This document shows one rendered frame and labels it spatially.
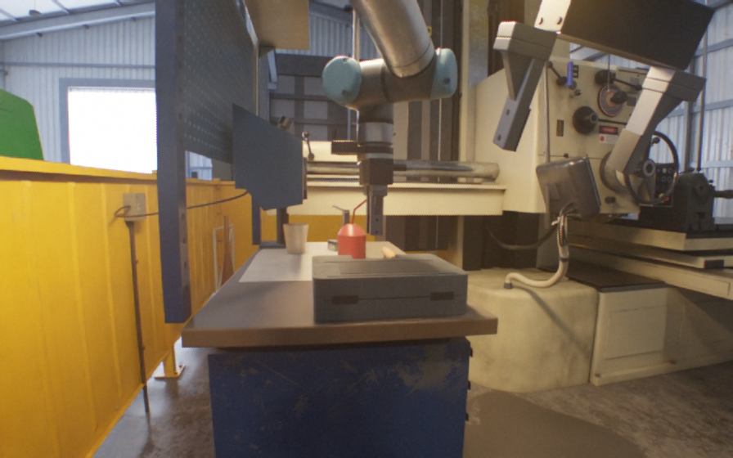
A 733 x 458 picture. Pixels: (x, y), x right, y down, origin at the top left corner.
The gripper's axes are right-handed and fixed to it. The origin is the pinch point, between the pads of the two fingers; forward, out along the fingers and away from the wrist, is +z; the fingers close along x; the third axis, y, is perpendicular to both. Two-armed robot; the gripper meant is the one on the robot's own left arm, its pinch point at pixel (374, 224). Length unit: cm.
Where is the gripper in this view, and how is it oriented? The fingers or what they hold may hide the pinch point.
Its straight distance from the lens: 75.3
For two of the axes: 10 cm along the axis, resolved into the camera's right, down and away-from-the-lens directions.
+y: 9.9, -0.1, 1.6
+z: -0.1, 9.9, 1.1
